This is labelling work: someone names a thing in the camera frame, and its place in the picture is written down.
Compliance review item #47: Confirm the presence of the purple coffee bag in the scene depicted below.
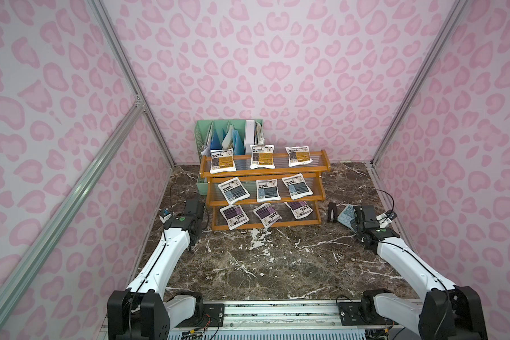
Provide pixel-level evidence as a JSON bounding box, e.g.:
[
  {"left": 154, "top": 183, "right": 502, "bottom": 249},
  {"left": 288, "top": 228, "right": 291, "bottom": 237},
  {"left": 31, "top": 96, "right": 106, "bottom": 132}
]
[
  {"left": 286, "top": 201, "right": 313, "bottom": 220},
  {"left": 253, "top": 203, "right": 282, "bottom": 228},
  {"left": 220, "top": 205, "right": 249, "bottom": 230}
]

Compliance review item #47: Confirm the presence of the blue coffee bag front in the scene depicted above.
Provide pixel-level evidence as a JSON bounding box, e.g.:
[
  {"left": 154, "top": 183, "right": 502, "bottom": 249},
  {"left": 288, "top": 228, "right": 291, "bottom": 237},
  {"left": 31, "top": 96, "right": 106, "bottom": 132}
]
[{"left": 218, "top": 177, "right": 250, "bottom": 205}]

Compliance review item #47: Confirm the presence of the blue coffee bag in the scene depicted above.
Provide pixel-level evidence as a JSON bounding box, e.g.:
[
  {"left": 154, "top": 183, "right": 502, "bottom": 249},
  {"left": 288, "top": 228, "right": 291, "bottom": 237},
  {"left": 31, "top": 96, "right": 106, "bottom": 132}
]
[
  {"left": 218, "top": 177, "right": 250, "bottom": 205},
  {"left": 256, "top": 179, "right": 281, "bottom": 203},
  {"left": 281, "top": 174, "right": 313, "bottom": 201}
]

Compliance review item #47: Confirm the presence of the yellow coffee bag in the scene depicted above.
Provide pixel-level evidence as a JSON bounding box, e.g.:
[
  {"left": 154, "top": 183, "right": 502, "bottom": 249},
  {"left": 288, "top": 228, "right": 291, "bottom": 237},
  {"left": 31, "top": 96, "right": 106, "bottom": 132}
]
[
  {"left": 286, "top": 146, "right": 313, "bottom": 167},
  {"left": 250, "top": 144, "right": 276, "bottom": 169},
  {"left": 210, "top": 149, "right": 237, "bottom": 174}
]

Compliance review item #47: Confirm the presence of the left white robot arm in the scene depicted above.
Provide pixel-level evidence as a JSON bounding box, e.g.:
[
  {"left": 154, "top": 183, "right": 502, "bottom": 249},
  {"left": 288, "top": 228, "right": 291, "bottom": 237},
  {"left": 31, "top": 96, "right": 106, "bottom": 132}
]
[{"left": 107, "top": 198, "right": 205, "bottom": 339}]

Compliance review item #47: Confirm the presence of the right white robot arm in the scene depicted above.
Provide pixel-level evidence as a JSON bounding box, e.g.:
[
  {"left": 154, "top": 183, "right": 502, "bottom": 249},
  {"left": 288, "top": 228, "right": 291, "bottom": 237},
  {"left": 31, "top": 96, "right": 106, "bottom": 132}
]
[{"left": 351, "top": 205, "right": 488, "bottom": 339}]

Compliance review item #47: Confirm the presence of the orange three-tier shelf rack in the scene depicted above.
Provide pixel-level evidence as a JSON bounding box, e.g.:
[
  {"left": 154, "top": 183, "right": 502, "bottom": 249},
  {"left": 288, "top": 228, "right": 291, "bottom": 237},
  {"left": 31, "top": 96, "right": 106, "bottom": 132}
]
[{"left": 200, "top": 150, "right": 331, "bottom": 231}]

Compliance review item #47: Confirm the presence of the grey desk calculator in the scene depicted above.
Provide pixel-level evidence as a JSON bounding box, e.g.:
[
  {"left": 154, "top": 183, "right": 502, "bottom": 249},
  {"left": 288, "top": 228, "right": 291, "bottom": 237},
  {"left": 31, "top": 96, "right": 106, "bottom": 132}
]
[{"left": 337, "top": 204, "right": 355, "bottom": 232}]

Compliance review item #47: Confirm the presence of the green desktop file organizer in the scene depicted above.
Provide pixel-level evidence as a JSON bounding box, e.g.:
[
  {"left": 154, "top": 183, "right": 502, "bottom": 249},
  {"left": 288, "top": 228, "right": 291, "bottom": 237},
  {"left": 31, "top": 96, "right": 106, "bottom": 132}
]
[{"left": 194, "top": 118, "right": 265, "bottom": 196}]

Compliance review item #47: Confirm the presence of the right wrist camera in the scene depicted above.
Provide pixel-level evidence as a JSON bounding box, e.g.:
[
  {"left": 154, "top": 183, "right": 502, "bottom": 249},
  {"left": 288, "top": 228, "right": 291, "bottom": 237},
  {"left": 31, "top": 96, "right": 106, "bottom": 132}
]
[{"left": 377, "top": 211, "right": 397, "bottom": 228}]

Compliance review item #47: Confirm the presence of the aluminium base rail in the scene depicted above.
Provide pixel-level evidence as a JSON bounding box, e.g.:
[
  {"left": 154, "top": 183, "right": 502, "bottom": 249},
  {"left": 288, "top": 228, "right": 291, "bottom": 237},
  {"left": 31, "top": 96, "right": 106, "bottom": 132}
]
[{"left": 95, "top": 299, "right": 468, "bottom": 340}]

